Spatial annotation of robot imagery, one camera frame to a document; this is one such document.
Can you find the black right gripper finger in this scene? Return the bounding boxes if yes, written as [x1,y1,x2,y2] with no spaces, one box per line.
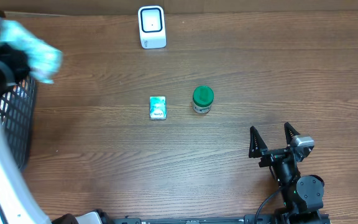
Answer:
[249,126,268,158]
[284,122,300,145]

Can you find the small green white sachet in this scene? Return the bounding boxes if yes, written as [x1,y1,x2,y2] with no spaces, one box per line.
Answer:
[149,96,167,120]

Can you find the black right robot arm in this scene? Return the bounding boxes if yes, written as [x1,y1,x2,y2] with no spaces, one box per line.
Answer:
[248,123,331,224]

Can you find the teal snack packet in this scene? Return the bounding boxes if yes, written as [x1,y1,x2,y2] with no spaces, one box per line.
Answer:
[0,20,63,84]

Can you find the grey plastic mesh basket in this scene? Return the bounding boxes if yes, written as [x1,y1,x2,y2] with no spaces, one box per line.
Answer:
[0,77,37,170]

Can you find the green lid seasoning jar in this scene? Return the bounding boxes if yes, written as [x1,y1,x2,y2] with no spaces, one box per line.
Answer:
[192,86,214,114]

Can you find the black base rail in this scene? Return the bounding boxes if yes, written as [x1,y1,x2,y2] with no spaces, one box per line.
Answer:
[113,214,332,224]

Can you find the white barcode scanner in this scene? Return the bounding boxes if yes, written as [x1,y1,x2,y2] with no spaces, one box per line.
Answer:
[138,5,167,49]

